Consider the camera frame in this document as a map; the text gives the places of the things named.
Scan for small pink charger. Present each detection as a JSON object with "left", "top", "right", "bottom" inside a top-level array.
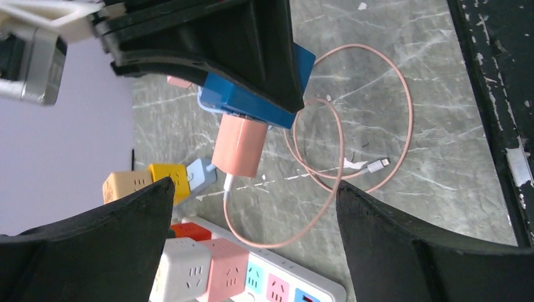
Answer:
[{"left": 212, "top": 115, "right": 268, "bottom": 178}]

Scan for white cube adapter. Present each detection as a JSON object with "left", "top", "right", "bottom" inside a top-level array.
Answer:
[{"left": 149, "top": 237, "right": 212, "bottom": 301}]

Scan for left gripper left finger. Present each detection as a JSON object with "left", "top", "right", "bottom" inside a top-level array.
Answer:
[{"left": 1, "top": 177, "right": 175, "bottom": 301}]

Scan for pink power strip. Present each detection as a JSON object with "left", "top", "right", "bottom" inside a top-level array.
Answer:
[{"left": 167, "top": 75, "right": 193, "bottom": 89}]

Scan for blue cube adapter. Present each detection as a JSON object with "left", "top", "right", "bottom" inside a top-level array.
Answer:
[{"left": 197, "top": 44, "right": 316, "bottom": 129}]

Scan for peach cube adapter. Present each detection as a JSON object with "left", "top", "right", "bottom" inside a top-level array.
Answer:
[{"left": 102, "top": 171, "right": 153, "bottom": 204}]

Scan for red cube adapter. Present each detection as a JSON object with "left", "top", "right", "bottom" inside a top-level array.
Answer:
[{"left": 170, "top": 222, "right": 212, "bottom": 242}]

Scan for light blue plug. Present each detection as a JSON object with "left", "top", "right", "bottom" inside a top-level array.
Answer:
[{"left": 186, "top": 158, "right": 217, "bottom": 198}]

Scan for yellow cube adapter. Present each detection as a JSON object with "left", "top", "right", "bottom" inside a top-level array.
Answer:
[{"left": 147, "top": 164, "right": 191, "bottom": 206}]

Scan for black base frame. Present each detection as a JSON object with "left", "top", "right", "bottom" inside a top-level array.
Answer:
[{"left": 448, "top": 1, "right": 533, "bottom": 247}]

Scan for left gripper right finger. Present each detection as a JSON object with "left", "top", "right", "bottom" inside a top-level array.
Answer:
[{"left": 336, "top": 181, "right": 533, "bottom": 301}]

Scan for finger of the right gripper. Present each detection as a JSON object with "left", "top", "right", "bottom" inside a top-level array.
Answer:
[{"left": 91, "top": 0, "right": 304, "bottom": 113}]

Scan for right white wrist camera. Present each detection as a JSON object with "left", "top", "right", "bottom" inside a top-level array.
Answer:
[{"left": 1, "top": 1, "right": 104, "bottom": 106}]

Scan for pink cube adapter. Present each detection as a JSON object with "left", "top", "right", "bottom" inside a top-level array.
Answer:
[{"left": 196, "top": 238, "right": 249, "bottom": 302}]

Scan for white power strip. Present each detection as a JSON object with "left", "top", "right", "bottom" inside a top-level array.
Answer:
[{"left": 182, "top": 216, "right": 346, "bottom": 302}]

